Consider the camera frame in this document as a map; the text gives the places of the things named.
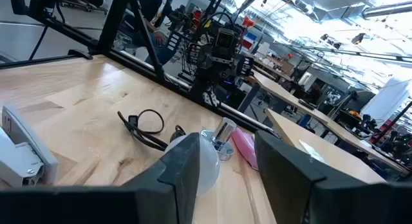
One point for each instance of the person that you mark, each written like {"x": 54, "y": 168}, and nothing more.
{"x": 151, "y": 5}

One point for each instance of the white lightbulb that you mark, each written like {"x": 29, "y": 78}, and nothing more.
{"x": 209, "y": 166}

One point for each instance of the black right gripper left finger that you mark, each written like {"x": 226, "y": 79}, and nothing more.
{"x": 96, "y": 208}

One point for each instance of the pink sponge block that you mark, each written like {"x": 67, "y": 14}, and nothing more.
{"x": 244, "y": 146}

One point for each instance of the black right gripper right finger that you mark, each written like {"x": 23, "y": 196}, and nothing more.
{"x": 322, "y": 201}

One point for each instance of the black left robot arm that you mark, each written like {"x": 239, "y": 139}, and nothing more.
{"x": 206, "y": 92}

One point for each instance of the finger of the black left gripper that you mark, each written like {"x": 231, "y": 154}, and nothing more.
{"x": 193, "y": 53}
{"x": 245, "y": 66}

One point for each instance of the grey stapler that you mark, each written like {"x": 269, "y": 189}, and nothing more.
{"x": 19, "y": 143}

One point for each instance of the silver ceiling duct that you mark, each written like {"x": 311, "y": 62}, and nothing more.
{"x": 386, "y": 10}

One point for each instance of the black aluminium table frame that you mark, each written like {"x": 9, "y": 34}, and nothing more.
{"x": 112, "y": 24}

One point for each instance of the long tan desk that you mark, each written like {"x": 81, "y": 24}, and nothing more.
{"x": 289, "y": 92}

